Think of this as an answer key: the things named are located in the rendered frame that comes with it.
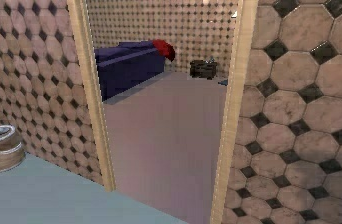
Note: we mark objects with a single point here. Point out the dark wooden nightstand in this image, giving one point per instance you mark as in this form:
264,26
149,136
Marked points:
203,69

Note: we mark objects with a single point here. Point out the small blue floor object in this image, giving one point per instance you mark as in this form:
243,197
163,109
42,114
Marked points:
224,82

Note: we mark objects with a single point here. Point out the dark blue bed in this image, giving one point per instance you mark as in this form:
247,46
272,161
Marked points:
129,68

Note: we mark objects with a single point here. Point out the red pillow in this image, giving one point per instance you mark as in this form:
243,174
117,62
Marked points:
164,48

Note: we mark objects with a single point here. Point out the small grey object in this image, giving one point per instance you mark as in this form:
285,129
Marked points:
209,60

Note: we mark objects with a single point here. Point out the beige wooden door frame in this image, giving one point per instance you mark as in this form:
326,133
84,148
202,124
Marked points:
92,96

